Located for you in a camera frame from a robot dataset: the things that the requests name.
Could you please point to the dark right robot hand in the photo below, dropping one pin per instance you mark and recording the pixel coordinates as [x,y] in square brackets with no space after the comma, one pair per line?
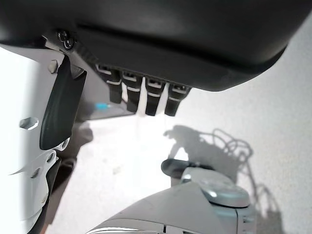
[156,36]

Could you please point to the silver robot leg with foot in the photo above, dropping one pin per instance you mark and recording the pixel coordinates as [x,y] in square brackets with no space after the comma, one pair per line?
[195,209]

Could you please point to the small blue sticker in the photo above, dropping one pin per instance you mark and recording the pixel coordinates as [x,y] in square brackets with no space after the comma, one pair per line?
[100,106]

